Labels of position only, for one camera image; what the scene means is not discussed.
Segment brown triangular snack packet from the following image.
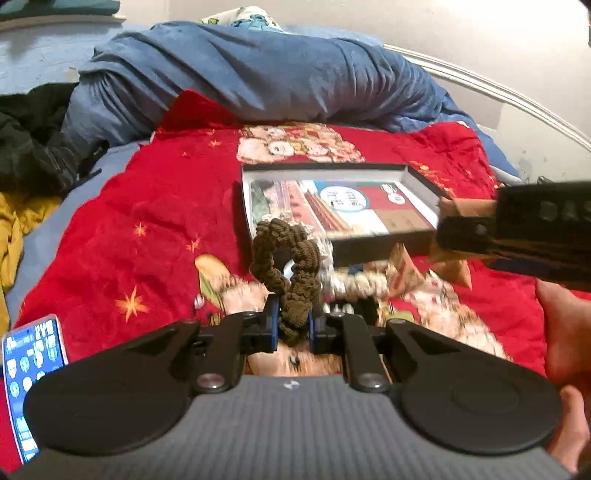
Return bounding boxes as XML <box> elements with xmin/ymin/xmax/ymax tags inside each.
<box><xmin>429</xmin><ymin>197</ymin><xmax>497</xmax><ymax>289</ymax></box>
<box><xmin>387</xmin><ymin>243</ymin><xmax>426</xmax><ymax>298</ymax></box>

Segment brown knitted scrunchie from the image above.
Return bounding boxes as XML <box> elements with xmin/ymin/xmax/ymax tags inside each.
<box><xmin>249</xmin><ymin>218</ymin><xmax>322</xmax><ymax>347</ymax></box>

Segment person's right hand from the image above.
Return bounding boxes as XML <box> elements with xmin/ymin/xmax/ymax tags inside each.
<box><xmin>536</xmin><ymin>280</ymin><xmax>590</xmax><ymax>473</ymax></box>

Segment black shallow cardboard box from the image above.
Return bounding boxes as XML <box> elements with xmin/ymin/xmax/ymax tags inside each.
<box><xmin>242</xmin><ymin>163</ymin><xmax>448</xmax><ymax>267</ymax></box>

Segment beige white scrunchie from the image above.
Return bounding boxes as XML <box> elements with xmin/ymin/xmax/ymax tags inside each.
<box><xmin>322</xmin><ymin>271</ymin><xmax>390</xmax><ymax>301</ymax></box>

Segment colourful booklet in box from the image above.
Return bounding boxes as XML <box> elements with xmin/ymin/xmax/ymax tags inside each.
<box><xmin>249</xmin><ymin>180</ymin><xmax>439</xmax><ymax>239</ymax></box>

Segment red printed blanket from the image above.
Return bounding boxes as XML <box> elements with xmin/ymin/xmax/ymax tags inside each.
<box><xmin>0</xmin><ymin>89</ymin><xmax>591</xmax><ymax>471</ymax></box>

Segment smartphone with blue screen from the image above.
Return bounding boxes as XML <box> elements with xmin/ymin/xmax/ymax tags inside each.
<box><xmin>1</xmin><ymin>314</ymin><xmax>69</xmax><ymax>464</ymax></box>

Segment mustard yellow garment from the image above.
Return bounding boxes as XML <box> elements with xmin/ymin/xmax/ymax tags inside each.
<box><xmin>0</xmin><ymin>192</ymin><xmax>62</xmax><ymax>334</ymax></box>

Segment blue duvet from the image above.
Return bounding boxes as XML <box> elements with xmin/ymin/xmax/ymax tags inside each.
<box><xmin>60</xmin><ymin>20</ymin><xmax>523</xmax><ymax>179</ymax></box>

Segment black clothing pile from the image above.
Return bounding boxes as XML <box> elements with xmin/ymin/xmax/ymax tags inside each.
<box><xmin>1</xmin><ymin>83</ymin><xmax>109</xmax><ymax>197</ymax></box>

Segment cartoon patterned pillow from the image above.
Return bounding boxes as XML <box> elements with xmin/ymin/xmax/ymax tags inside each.
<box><xmin>200</xmin><ymin>6</ymin><xmax>283</xmax><ymax>32</ymax></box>

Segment white curved bed frame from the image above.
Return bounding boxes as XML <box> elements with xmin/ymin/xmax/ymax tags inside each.
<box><xmin>383</xmin><ymin>43</ymin><xmax>590</xmax><ymax>151</ymax></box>

